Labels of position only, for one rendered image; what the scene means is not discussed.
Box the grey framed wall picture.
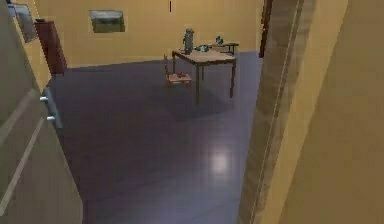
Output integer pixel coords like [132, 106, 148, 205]
[13, 3, 39, 44]

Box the grey bar door handle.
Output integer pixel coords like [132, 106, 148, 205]
[39, 87, 64, 130]

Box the dark red cabinet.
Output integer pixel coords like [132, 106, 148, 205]
[34, 20, 68, 76]

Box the red wooden chair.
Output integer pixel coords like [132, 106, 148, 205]
[163, 54, 193, 95]

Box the dark brown room door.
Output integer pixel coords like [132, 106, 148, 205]
[258, 0, 274, 59]

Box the green framed wall picture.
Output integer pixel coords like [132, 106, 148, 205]
[88, 9, 126, 34]

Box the brown wooden table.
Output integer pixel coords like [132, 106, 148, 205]
[171, 48, 238, 106]

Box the grey room door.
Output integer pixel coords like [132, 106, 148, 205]
[0, 0, 84, 224]

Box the small round dark table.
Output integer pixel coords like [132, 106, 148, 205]
[210, 41, 240, 56]

